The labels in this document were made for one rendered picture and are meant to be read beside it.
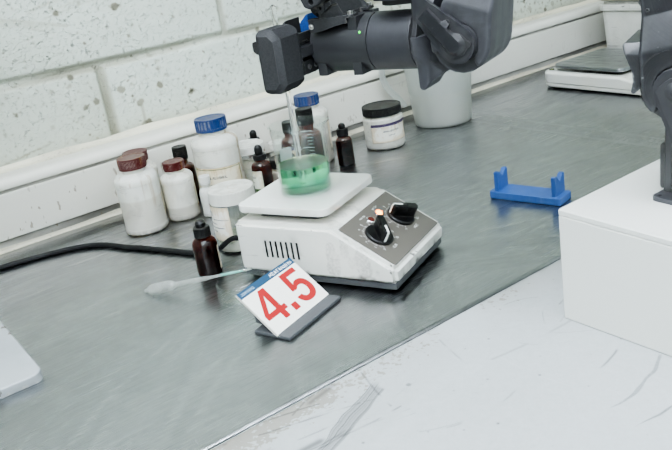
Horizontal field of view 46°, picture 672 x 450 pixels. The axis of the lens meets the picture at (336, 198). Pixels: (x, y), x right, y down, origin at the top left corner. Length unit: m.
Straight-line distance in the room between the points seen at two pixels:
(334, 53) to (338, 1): 0.05
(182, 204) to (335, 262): 0.37
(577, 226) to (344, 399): 0.25
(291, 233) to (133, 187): 0.32
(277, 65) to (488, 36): 0.20
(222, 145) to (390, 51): 0.46
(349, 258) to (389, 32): 0.24
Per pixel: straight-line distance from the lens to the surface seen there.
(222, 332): 0.82
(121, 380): 0.78
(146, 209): 1.13
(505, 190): 1.06
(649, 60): 0.68
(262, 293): 0.81
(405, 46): 0.75
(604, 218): 0.70
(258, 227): 0.89
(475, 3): 0.72
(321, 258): 0.86
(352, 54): 0.78
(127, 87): 1.29
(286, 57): 0.76
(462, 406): 0.65
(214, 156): 1.17
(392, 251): 0.84
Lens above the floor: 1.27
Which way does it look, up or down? 19 degrees down
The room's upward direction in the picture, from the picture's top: 9 degrees counter-clockwise
